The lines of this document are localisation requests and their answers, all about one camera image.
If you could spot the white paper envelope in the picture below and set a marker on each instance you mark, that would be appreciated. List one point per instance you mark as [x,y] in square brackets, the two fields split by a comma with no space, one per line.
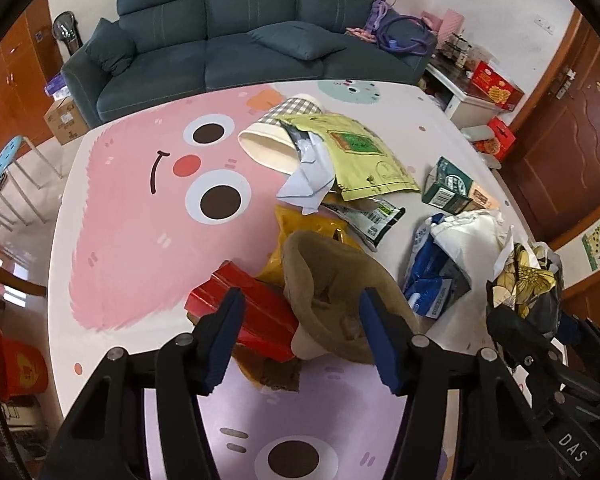
[305,185]

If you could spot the cartoon printed tablecloth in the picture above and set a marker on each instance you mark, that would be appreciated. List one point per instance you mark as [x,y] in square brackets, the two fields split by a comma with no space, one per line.
[130,240]

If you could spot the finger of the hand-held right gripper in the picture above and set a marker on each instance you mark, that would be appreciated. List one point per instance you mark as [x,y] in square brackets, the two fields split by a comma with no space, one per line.
[522,332]
[572,330]

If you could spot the round blue metal-leg stool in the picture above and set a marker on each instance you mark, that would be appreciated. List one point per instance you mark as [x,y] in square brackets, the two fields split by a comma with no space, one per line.
[7,157]

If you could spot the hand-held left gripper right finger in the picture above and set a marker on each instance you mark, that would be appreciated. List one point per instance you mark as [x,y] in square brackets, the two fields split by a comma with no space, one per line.
[380,340]

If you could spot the long red gift box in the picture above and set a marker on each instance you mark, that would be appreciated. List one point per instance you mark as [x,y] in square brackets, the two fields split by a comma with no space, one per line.
[495,85]

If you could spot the green carton box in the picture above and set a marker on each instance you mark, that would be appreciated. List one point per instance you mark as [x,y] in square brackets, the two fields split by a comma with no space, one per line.
[450,185]

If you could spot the white plastic bag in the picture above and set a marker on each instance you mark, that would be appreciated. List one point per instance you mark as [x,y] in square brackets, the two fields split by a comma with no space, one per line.
[472,240]

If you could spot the black floral plastic bag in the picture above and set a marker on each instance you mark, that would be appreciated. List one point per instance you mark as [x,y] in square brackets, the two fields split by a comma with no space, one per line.
[525,275]

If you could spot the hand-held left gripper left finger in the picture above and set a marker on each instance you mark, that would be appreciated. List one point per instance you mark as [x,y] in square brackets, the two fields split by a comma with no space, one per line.
[225,340]

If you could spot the large dark teal cushion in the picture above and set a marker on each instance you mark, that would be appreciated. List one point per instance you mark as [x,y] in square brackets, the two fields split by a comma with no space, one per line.
[300,40]

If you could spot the purple bag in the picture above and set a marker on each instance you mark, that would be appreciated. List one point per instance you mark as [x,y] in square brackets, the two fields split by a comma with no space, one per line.
[405,30]

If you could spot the white side table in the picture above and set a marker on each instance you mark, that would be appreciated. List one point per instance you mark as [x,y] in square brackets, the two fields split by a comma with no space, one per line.
[460,105]

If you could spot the blue tissue packet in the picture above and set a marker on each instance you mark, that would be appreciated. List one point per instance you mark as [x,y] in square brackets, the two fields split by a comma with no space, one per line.
[430,280]

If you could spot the small red gift box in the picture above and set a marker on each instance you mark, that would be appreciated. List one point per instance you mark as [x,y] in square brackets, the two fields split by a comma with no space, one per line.
[500,137]

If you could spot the brown cardboard box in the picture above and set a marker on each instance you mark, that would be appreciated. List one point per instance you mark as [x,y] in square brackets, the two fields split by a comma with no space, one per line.
[65,120]

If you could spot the pink gift bag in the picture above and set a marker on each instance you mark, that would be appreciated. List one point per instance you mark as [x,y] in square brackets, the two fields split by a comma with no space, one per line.
[450,22]

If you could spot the brown wooden cabinet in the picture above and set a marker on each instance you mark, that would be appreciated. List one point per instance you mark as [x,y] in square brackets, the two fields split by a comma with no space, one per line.
[10,95]

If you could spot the dark wooden chair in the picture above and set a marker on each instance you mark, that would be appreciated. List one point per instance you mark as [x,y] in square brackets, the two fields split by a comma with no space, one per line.
[15,285]

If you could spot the small dark teal cushion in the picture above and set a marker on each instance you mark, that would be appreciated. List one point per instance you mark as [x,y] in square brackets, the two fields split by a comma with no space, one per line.
[110,45]

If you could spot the brown wooden door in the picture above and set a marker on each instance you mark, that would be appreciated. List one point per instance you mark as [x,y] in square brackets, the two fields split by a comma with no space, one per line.
[560,150]

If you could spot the dark teal sofa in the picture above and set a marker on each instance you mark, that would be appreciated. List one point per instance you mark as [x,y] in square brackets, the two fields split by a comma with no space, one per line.
[180,60]

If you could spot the brown cardboard piece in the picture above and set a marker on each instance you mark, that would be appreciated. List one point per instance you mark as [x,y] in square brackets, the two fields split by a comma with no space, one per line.
[270,372]

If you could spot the standing fan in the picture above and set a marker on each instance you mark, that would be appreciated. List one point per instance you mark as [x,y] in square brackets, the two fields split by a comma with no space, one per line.
[64,27]

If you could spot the yellow-green flat packet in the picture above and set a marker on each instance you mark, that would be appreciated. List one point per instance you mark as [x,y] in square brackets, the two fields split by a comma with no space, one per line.
[375,170]

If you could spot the checked paper bucket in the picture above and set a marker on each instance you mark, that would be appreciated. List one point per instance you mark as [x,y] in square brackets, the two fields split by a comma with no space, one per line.
[270,145]

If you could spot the red foil packet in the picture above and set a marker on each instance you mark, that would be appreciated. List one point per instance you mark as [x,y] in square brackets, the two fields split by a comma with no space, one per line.
[250,310]

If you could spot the black and green snack wrapper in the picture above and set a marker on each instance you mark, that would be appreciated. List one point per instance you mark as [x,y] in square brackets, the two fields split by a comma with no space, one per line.
[375,220]

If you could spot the yellow plastic bag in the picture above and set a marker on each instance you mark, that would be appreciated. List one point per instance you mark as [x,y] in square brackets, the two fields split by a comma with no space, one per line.
[300,222]

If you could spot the grey plastic wrapper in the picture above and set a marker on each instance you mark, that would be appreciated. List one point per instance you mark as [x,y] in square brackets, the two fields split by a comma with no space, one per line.
[300,142]

